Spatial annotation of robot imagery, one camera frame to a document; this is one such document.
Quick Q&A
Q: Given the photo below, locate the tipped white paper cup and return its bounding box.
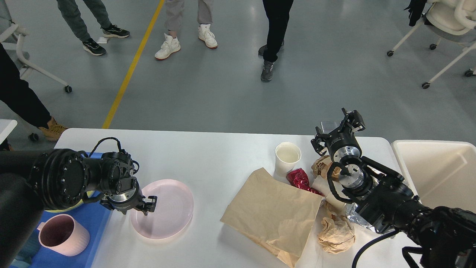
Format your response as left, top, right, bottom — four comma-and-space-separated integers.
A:
312, 175, 346, 215

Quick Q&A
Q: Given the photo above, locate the person with white sneakers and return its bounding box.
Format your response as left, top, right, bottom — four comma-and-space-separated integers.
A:
155, 0, 218, 61

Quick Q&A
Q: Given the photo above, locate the teal mug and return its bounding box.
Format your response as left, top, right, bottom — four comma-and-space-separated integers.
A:
10, 240, 41, 268

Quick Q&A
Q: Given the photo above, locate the person in grey trousers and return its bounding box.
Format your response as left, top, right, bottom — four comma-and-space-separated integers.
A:
57, 0, 131, 56

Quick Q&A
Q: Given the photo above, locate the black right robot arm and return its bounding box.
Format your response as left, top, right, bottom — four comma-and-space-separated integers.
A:
311, 108, 476, 268

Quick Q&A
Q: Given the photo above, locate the person with tan boots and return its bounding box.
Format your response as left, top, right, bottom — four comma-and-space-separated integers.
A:
0, 46, 67, 142

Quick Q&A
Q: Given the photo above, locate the silver foil wrapper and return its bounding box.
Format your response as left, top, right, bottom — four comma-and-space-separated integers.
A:
345, 203, 395, 235

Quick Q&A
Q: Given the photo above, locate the blue plastic tray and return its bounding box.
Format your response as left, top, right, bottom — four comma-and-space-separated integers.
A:
11, 152, 114, 268

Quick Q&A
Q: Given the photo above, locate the yellow plate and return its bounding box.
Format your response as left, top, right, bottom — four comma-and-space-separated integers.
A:
45, 191, 95, 213

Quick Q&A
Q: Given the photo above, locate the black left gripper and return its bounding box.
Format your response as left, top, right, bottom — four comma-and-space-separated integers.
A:
100, 186, 157, 216

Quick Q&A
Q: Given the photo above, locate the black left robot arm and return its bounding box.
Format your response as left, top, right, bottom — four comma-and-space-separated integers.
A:
0, 137, 157, 268

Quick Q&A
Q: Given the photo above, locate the white plastic bin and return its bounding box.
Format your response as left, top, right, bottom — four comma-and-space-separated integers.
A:
391, 140, 476, 212

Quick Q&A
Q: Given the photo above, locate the crumpled brown paper ball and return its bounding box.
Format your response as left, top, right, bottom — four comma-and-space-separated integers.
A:
318, 215, 356, 254

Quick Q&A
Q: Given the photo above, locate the crumpled brown paper upper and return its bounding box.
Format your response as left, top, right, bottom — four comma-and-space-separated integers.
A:
311, 155, 341, 182

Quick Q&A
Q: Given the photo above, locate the white rolling chair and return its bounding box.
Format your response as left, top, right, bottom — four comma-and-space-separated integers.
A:
386, 0, 476, 89

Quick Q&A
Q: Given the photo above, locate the white paper cup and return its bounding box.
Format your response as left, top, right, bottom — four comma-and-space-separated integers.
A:
275, 142, 302, 176
312, 175, 346, 215

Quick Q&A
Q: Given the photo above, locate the person in black trousers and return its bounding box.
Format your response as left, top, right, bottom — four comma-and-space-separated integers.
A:
258, 0, 294, 82

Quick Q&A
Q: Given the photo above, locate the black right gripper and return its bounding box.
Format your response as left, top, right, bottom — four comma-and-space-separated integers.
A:
311, 108, 366, 163

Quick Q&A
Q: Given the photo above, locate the brown paper bag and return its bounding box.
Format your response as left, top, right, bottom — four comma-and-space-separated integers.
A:
221, 168, 322, 268

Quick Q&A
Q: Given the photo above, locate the red foil wrapper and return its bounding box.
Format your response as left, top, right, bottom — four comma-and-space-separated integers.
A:
286, 168, 324, 196

